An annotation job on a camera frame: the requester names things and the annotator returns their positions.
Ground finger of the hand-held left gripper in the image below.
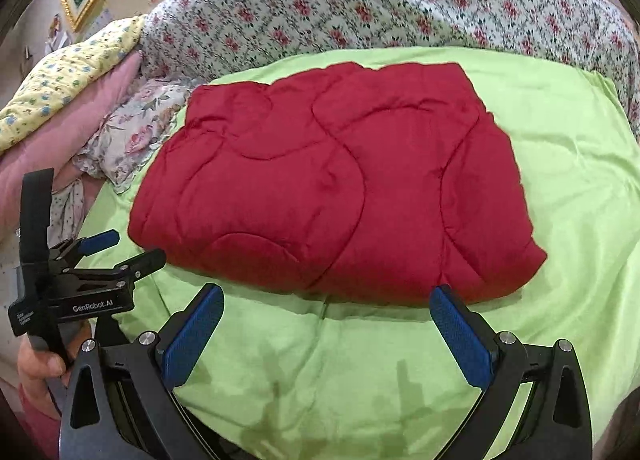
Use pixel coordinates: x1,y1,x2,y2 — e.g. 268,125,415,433
74,229,121,257
114,248,167,285

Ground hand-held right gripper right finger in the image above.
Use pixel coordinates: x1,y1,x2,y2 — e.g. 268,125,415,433
429,285,593,460

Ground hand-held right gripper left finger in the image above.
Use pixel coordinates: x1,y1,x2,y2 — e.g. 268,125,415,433
59,284,226,460

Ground red padded jacket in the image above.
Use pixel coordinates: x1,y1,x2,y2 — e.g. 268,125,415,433
127,62,548,305

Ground person's left forearm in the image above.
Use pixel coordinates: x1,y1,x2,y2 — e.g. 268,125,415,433
17,382,63,460

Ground person's left hand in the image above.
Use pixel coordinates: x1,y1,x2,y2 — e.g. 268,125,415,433
17,335,73,388

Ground pink pillow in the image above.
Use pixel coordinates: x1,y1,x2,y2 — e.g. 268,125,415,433
0,52,143,241

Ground pastel floral frilled pillow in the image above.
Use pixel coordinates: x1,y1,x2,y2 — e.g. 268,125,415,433
70,77,201,195

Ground yellow floral pillow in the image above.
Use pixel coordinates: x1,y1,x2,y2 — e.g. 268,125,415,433
0,14,148,153

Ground light green blanket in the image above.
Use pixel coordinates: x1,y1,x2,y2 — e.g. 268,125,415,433
75,47,640,460

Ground rose floral bedsheet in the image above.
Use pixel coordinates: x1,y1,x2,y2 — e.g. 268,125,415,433
140,0,640,141

